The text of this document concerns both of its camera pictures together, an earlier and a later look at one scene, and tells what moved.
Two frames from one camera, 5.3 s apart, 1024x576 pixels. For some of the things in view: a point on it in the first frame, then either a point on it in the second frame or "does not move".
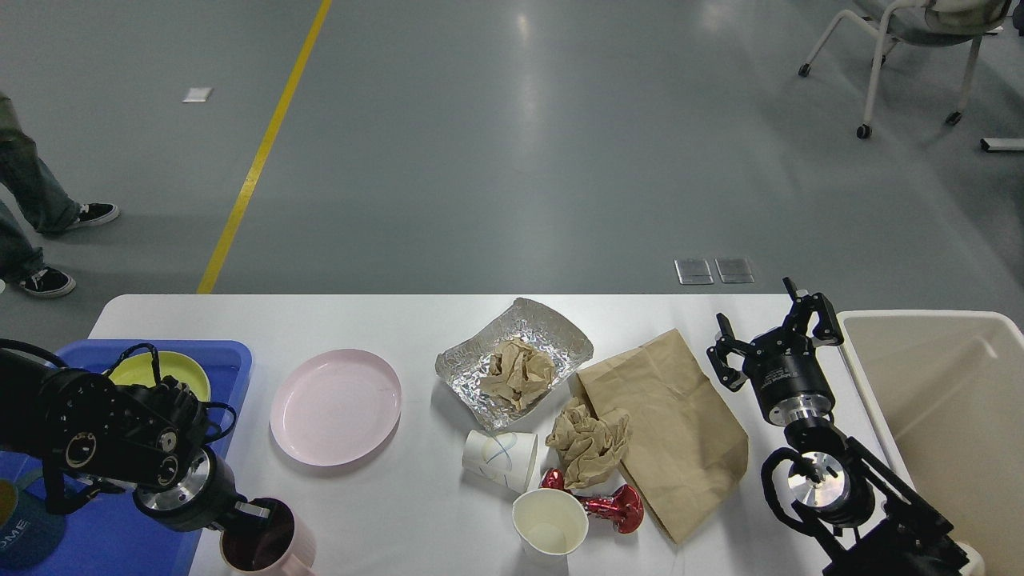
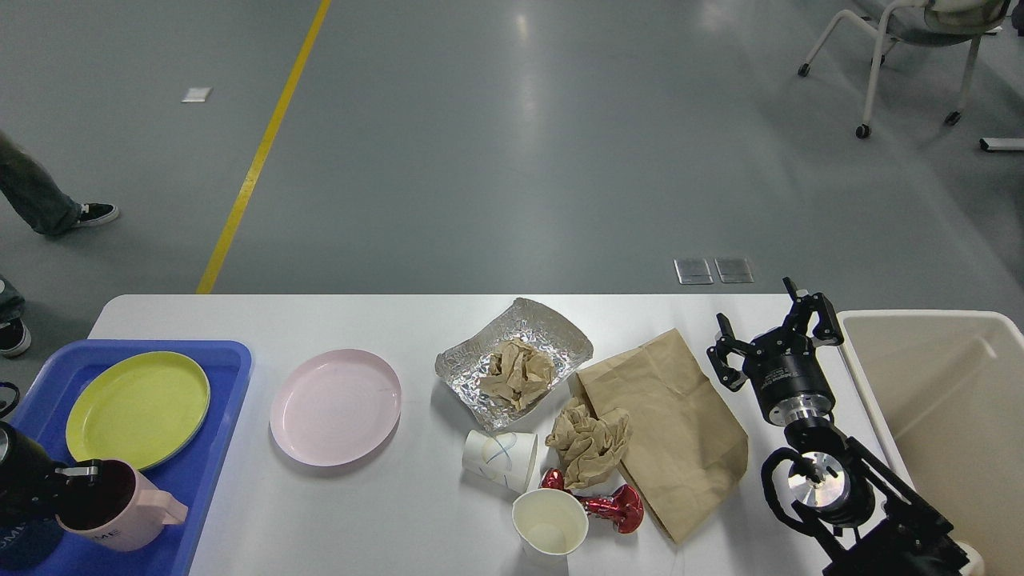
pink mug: x=279 y=546 → x=123 y=512
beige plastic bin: x=948 y=389 does not move
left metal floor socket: x=693 y=271 does not move
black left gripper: x=204 y=498 → x=29 y=480
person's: x=22 y=259 → x=15 y=334
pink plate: x=334 y=407 does not move
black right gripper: x=789 y=380 does not move
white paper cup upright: x=551 y=523 does not move
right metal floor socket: x=734 y=270 does not move
